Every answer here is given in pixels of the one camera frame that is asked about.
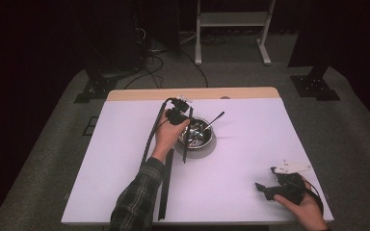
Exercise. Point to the dark equipment cabinet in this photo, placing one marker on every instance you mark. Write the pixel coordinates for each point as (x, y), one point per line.
(112, 35)

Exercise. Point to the person's left hand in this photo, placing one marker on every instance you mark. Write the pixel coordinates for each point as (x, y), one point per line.
(167, 138)

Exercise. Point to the stainless steel bowl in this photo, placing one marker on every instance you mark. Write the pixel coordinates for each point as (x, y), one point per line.
(204, 138)

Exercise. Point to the person's right hand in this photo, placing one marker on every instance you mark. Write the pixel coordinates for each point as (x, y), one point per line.
(306, 211)

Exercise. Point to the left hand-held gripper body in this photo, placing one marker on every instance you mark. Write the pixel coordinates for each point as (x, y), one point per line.
(175, 115)

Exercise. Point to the white table mat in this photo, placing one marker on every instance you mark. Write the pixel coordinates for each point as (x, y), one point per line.
(237, 179)

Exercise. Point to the black stand base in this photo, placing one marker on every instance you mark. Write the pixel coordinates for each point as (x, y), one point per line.
(314, 85)
(96, 89)

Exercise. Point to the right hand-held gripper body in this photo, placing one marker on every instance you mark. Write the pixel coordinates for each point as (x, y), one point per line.
(290, 188)

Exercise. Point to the metal spoon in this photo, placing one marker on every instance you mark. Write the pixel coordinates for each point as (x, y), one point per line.
(216, 118)

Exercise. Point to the white desk frame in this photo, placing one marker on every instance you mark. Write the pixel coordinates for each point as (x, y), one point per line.
(232, 19)

